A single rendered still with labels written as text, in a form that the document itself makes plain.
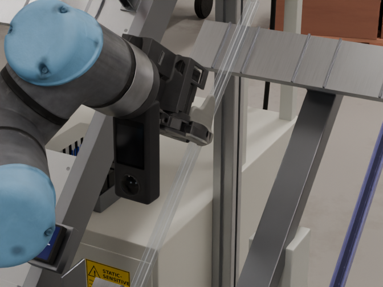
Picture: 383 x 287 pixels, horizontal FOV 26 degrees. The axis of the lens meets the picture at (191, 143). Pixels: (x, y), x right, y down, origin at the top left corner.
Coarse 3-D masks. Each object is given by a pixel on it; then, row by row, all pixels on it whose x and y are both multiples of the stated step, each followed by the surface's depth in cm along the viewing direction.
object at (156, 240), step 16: (256, 0) 108; (240, 32) 106; (240, 48) 106; (224, 64) 105; (224, 80) 104; (192, 144) 101; (192, 160) 100; (176, 176) 100; (176, 192) 99; (176, 208) 99; (160, 224) 98; (160, 240) 97; (144, 256) 97; (144, 272) 96
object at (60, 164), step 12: (48, 156) 115; (60, 156) 115; (72, 156) 114; (48, 168) 115; (60, 168) 114; (60, 180) 113; (60, 192) 112; (24, 264) 110; (0, 276) 110; (12, 276) 110; (24, 276) 109
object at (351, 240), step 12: (372, 156) 93; (372, 168) 92; (372, 180) 92; (360, 192) 92; (372, 192) 91; (360, 204) 91; (360, 216) 90; (348, 228) 90; (360, 228) 90; (348, 240) 90; (348, 252) 89; (336, 264) 89; (348, 264) 88; (336, 276) 88
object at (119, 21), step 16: (0, 0) 130; (16, 0) 129; (32, 0) 128; (64, 0) 126; (80, 0) 125; (96, 0) 124; (112, 0) 123; (0, 16) 129; (96, 16) 122; (112, 16) 122; (128, 16) 121
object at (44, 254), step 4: (56, 228) 105; (56, 232) 105; (52, 236) 105; (56, 236) 104; (52, 240) 104; (48, 244) 104; (52, 244) 104; (44, 248) 104; (48, 248) 104; (40, 252) 104; (44, 252) 104; (48, 252) 104; (36, 256) 104; (40, 256) 104; (44, 256) 104
